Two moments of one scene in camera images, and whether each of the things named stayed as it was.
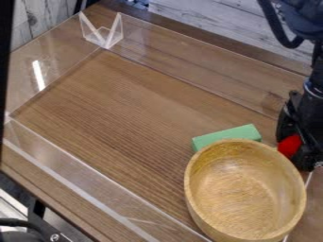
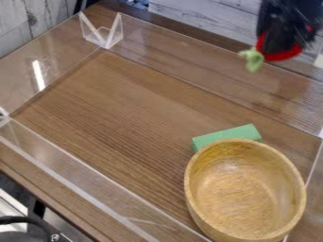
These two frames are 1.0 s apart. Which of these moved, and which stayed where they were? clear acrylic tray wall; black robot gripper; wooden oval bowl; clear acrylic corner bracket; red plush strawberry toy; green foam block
Moved: black robot gripper; red plush strawberry toy
Stayed: clear acrylic corner bracket; clear acrylic tray wall; wooden oval bowl; green foam block
